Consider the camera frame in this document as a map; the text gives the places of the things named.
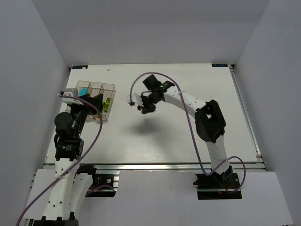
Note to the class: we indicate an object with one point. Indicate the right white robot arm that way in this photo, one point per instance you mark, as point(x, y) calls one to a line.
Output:
point(209, 123)

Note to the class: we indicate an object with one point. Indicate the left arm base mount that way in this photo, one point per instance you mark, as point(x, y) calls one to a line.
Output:
point(102, 184)

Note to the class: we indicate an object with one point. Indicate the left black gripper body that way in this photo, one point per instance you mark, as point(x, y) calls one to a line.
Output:
point(90, 103)

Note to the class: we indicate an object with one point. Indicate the right blue label sticker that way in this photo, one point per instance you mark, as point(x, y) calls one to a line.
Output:
point(219, 65)

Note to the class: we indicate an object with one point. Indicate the blue label sticker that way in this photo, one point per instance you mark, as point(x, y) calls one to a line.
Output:
point(79, 67)
point(219, 65)

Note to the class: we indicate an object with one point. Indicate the blue frog lego piece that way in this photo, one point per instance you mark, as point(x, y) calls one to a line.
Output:
point(82, 91)

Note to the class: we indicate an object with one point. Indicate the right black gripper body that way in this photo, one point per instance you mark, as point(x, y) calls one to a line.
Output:
point(146, 108)

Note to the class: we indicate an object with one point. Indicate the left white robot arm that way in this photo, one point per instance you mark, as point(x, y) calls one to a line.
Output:
point(72, 181)

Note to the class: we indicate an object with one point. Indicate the green lego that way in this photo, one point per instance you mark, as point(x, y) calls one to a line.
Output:
point(107, 101)

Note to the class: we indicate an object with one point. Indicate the clear three-compartment container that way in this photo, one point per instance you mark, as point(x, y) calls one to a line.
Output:
point(95, 88)

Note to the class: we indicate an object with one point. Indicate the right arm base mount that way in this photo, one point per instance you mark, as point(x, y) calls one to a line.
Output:
point(208, 189)

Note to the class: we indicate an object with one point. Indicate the left blue label sticker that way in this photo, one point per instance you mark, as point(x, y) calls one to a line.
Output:
point(79, 67)

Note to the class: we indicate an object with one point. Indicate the green lego brick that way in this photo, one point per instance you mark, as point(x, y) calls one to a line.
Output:
point(105, 108)

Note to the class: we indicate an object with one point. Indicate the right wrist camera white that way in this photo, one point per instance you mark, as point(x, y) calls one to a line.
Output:
point(135, 99)

